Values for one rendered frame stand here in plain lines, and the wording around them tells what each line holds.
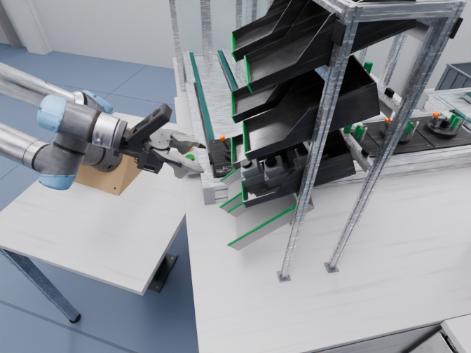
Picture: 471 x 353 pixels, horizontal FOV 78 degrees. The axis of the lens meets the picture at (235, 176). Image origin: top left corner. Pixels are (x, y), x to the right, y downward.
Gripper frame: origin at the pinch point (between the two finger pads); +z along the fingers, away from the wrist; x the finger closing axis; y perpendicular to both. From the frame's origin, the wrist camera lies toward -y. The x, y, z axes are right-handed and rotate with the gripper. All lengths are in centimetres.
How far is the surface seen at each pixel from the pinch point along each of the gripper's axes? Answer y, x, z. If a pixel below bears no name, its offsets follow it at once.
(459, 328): 10, 26, 86
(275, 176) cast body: -3.5, 2.7, 18.5
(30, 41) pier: 225, -406, -213
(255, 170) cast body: -1.0, 0.0, 14.2
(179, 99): 51, -108, -2
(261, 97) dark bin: -13.1, -15.5, 10.7
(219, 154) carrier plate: 30, -42, 17
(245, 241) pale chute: 19.7, 7.0, 21.5
